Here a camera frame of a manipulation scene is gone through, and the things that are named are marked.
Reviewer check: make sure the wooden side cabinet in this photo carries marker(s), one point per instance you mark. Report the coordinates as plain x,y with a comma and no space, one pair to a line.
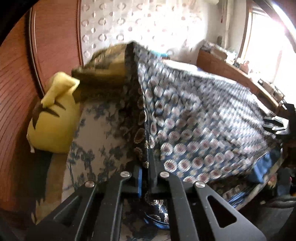
219,67

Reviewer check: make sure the white curtain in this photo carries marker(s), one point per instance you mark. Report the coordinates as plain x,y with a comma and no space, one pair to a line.
233,23

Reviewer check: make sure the golden brown pillow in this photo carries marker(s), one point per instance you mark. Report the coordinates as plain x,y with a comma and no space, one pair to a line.
104,67

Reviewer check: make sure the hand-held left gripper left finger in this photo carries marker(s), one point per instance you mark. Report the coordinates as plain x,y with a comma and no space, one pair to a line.
138,183

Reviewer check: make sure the dark blue blanket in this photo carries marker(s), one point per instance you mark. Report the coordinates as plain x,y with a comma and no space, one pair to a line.
266,166

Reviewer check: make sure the dark blue circle-print shirt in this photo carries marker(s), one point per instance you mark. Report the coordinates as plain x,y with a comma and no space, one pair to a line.
196,115

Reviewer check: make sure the circle-patterned wall cloth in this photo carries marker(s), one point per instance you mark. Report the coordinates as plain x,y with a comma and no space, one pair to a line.
138,20

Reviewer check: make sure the wooden headboard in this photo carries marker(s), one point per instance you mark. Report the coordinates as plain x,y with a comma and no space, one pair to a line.
18,92

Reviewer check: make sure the yellow plush toy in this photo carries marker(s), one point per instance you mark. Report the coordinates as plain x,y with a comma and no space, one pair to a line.
53,120

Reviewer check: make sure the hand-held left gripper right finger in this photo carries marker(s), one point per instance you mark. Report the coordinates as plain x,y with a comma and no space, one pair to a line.
153,171

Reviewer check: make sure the bright window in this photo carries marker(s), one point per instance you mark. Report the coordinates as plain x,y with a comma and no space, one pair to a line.
266,46

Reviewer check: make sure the white blue-floral sheet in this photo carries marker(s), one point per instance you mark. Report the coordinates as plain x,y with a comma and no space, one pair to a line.
101,139

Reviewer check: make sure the floral bedsheet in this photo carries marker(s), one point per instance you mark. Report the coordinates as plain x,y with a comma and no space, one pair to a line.
182,65

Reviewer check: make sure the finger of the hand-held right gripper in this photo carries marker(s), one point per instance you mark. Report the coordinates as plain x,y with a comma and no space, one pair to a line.
274,124

